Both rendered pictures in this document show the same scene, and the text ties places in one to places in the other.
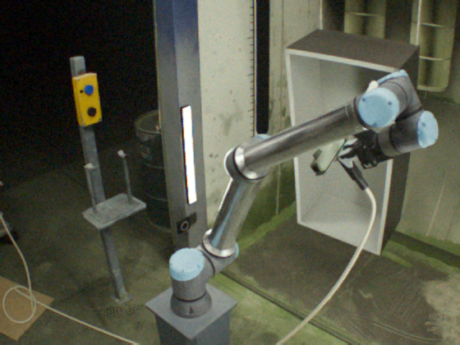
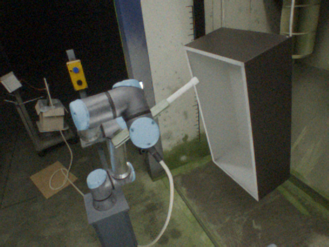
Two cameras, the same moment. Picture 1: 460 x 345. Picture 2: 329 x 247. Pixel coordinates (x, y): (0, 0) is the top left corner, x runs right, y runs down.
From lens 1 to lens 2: 0.97 m
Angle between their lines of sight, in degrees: 25
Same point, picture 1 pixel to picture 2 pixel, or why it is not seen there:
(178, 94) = (133, 74)
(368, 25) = (298, 16)
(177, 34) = (127, 36)
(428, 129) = (138, 134)
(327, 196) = (241, 146)
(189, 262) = (95, 178)
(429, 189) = not seen: outside the picture
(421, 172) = not seen: outside the picture
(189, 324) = (95, 214)
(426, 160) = not seen: outside the picture
